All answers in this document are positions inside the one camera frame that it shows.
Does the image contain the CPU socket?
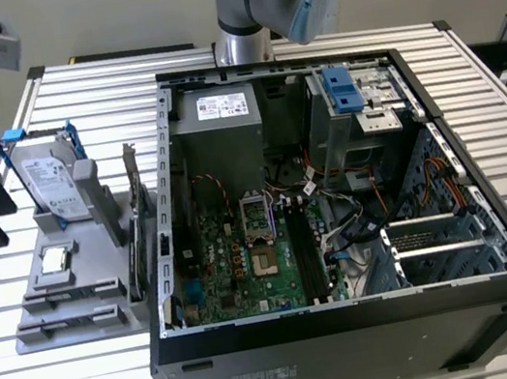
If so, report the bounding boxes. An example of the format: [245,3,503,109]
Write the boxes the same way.
[247,242,283,279]

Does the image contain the black open PC case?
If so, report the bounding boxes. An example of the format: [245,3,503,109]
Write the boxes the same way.
[99,11,507,379]

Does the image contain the perforated metal disk bay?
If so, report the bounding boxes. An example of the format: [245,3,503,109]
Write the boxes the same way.
[353,201,507,298]

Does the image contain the graphics card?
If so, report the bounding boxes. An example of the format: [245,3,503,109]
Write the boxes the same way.
[105,140,164,304]

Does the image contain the socket locking lever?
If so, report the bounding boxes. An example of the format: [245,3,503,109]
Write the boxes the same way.
[263,189,281,242]

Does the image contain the thin orange wire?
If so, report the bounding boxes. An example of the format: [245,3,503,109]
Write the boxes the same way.
[303,135,391,226]

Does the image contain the black RAM slot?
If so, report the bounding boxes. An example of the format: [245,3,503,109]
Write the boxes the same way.
[294,196,331,306]
[288,197,325,307]
[283,198,318,308]

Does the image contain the blue plastic bay latch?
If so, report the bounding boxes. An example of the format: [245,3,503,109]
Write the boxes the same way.
[319,62,365,117]

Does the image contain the grey parts rack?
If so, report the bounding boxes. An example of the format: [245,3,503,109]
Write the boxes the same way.
[0,148,184,358]

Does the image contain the silver CPU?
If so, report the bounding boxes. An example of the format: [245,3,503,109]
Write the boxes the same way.
[37,245,74,276]

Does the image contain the dark RAM stick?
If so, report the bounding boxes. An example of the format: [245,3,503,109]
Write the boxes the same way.
[21,280,121,314]
[16,306,126,342]

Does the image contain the hard disk in blue carrier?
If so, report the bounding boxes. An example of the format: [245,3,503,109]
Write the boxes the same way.
[0,112,99,239]

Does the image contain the orange red wire bundle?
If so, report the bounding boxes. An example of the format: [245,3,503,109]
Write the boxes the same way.
[412,152,468,222]

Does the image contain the metal socket cover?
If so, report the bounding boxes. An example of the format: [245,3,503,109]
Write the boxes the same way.
[236,187,278,247]

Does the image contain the grey power supply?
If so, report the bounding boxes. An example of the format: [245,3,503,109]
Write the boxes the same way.
[165,78,277,203]

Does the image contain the twisted red black wire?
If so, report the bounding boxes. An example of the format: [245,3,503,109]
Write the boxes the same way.
[189,169,235,223]

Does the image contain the green motherboard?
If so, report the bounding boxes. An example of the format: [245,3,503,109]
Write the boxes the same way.
[163,180,353,331]

